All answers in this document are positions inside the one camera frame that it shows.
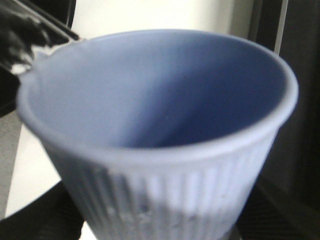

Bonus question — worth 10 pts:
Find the light blue ribbed cup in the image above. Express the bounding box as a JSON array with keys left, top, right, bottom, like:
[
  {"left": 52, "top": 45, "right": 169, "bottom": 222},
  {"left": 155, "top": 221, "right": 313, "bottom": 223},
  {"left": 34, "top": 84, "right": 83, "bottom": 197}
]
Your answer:
[{"left": 17, "top": 29, "right": 298, "bottom": 240}]

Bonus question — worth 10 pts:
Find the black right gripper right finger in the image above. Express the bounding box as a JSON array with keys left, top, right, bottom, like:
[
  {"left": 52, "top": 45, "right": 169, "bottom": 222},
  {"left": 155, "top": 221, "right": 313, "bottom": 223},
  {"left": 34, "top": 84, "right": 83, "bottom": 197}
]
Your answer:
[{"left": 236, "top": 186, "right": 320, "bottom": 240}]

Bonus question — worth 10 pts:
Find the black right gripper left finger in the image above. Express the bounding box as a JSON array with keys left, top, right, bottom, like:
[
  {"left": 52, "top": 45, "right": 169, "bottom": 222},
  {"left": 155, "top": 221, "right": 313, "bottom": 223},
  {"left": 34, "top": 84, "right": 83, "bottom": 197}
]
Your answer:
[{"left": 0, "top": 181, "right": 85, "bottom": 240}]

